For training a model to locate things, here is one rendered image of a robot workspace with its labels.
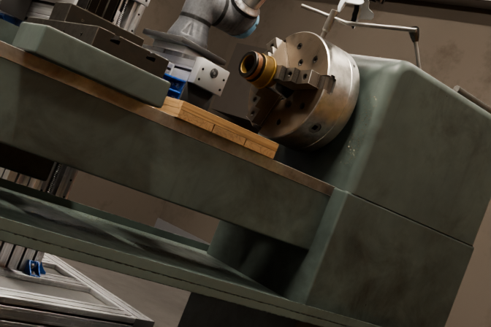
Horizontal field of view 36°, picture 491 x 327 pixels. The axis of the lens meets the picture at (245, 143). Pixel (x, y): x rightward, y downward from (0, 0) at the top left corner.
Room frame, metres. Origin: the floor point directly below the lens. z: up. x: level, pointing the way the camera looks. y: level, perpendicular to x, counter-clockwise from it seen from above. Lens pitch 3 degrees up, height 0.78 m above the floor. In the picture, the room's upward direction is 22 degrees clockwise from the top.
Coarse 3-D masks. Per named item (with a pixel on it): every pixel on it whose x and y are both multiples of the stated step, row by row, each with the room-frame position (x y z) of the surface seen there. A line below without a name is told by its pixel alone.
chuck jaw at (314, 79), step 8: (280, 72) 1.97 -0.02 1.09; (288, 72) 1.97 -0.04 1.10; (296, 72) 1.96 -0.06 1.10; (304, 72) 1.95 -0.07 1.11; (312, 72) 1.93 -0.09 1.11; (280, 80) 1.98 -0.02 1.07; (288, 80) 1.96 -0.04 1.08; (296, 80) 1.96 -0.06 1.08; (304, 80) 1.94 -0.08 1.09; (312, 80) 1.93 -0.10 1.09; (320, 80) 1.95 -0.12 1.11; (328, 80) 1.95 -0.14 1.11; (296, 88) 2.01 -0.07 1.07; (304, 88) 1.99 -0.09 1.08; (312, 88) 1.96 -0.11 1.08; (320, 88) 1.95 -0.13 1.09; (328, 88) 1.95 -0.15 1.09
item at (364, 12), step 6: (366, 0) 2.07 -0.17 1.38; (354, 6) 2.09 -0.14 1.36; (360, 6) 2.09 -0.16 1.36; (366, 6) 2.08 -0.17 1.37; (354, 12) 2.10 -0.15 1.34; (360, 12) 2.10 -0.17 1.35; (366, 12) 2.09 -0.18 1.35; (372, 12) 2.08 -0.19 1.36; (354, 18) 2.10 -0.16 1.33; (360, 18) 2.10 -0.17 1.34; (366, 18) 2.10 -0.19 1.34; (372, 18) 2.09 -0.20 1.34
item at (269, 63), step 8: (248, 56) 1.99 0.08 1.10; (256, 56) 1.95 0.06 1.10; (264, 56) 1.97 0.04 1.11; (240, 64) 2.00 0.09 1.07; (248, 64) 2.01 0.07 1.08; (256, 64) 1.95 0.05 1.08; (264, 64) 1.96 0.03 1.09; (272, 64) 1.98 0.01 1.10; (240, 72) 1.99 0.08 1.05; (248, 72) 1.96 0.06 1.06; (256, 72) 1.96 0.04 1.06; (264, 72) 1.96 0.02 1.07; (272, 72) 1.97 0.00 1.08; (248, 80) 2.00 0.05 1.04; (256, 80) 1.97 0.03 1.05; (264, 80) 1.98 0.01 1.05; (272, 80) 2.00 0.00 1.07
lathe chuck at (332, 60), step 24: (288, 48) 2.10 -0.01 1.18; (312, 48) 2.02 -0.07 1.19; (336, 48) 2.03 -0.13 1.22; (336, 72) 1.96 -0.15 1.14; (288, 96) 2.12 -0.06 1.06; (312, 96) 1.96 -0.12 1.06; (336, 96) 1.96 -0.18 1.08; (288, 120) 2.01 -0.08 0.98; (312, 120) 1.96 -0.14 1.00; (336, 120) 1.99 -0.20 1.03; (288, 144) 2.06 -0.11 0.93
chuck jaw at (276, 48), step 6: (270, 42) 2.11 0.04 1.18; (276, 42) 2.08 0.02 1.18; (282, 42) 2.11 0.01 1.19; (270, 48) 2.06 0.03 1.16; (276, 48) 2.08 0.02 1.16; (282, 48) 2.09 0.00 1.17; (264, 54) 2.04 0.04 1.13; (270, 54) 2.04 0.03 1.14; (276, 54) 2.06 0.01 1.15; (282, 54) 2.08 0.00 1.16; (276, 60) 2.04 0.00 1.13; (282, 60) 2.06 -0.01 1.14; (288, 60) 2.09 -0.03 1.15; (288, 66) 2.07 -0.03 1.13
